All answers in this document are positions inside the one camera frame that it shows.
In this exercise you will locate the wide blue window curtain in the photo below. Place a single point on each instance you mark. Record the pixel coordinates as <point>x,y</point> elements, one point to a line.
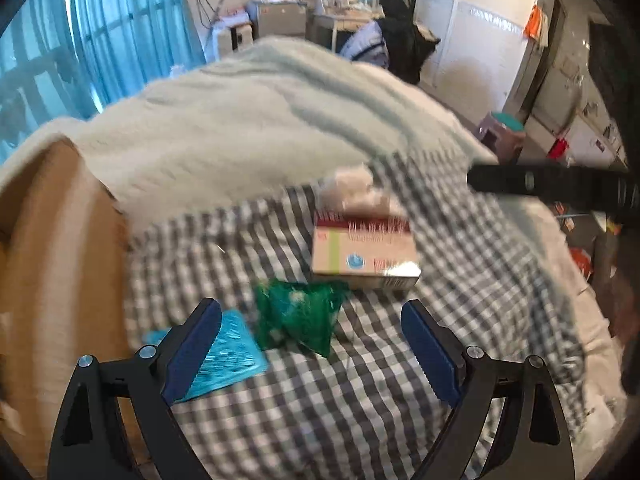
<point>100,25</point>

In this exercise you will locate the grey white checkered cloth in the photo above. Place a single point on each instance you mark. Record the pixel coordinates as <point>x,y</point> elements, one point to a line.
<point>325,410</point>

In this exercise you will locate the orange hanging item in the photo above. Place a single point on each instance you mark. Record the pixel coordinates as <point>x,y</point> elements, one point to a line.
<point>534,22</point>

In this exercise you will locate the striped white cloth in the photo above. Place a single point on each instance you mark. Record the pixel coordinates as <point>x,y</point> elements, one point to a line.
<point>365,42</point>

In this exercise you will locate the teal plastic packet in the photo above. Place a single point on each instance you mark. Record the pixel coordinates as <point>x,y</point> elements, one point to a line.
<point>235,352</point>

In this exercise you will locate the white vanity desk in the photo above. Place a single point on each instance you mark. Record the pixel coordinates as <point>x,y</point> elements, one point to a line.
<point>325,22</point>

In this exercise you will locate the purple stool teal top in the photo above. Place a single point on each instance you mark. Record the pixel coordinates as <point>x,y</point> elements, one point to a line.
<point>502,135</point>

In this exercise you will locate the white low cabinet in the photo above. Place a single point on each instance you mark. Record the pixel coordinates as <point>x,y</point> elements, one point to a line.
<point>232,40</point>

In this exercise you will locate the crumpled white tissue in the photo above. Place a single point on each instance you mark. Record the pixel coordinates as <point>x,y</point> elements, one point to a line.
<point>350,190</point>

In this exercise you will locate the brown cardboard box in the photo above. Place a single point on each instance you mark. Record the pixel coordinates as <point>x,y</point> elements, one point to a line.
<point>50,260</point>

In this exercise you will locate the beige red medicine box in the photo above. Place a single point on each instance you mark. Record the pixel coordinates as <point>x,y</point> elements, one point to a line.
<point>360,255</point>

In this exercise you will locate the white wardrobe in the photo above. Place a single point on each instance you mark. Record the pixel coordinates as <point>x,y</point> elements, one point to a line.
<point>475,35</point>

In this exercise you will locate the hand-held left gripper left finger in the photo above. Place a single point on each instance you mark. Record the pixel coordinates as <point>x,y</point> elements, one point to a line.
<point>195,350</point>

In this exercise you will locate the grey mini fridge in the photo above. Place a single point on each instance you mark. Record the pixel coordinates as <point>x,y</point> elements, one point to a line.
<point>277,19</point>

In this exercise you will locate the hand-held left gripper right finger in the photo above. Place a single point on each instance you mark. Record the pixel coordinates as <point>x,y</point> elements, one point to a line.
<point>430,350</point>

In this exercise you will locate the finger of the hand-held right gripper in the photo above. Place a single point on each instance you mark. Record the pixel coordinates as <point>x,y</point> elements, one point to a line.
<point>550,185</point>

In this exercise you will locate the black hanging clothes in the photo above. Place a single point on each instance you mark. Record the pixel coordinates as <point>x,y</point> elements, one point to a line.
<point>405,35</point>

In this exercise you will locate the pale green fleece blanket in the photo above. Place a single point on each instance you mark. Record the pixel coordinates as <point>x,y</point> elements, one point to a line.
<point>225,125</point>

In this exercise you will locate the green crinkled snack bag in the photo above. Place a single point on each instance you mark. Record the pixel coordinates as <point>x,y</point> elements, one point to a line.
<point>295,315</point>

